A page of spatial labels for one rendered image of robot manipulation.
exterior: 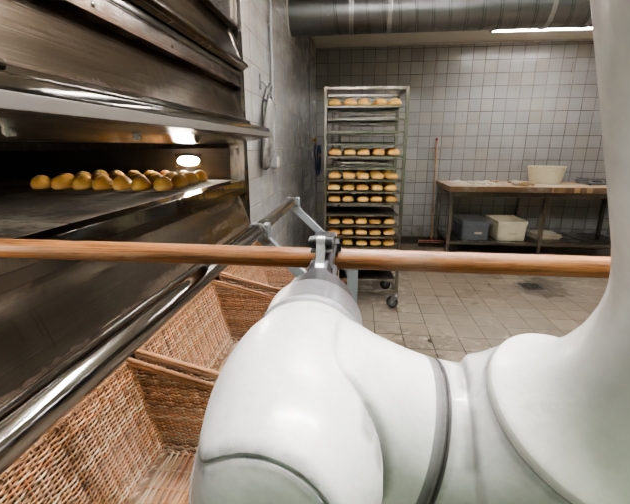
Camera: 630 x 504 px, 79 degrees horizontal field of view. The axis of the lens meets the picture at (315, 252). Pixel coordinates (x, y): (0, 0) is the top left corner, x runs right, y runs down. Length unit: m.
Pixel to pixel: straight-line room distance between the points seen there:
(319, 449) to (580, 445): 0.12
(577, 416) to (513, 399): 0.03
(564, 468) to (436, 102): 5.45
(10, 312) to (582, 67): 6.06
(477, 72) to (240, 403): 5.64
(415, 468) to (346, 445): 0.05
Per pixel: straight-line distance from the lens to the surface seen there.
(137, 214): 1.14
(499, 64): 5.83
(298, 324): 0.24
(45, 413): 0.35
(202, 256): 0.59
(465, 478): 0.24
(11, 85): 0.66
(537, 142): 5.95
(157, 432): 1.16
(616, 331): 0.20
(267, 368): 0.21
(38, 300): 0.92
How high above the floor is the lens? 1.35
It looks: 15 degrees down
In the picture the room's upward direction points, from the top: straight up
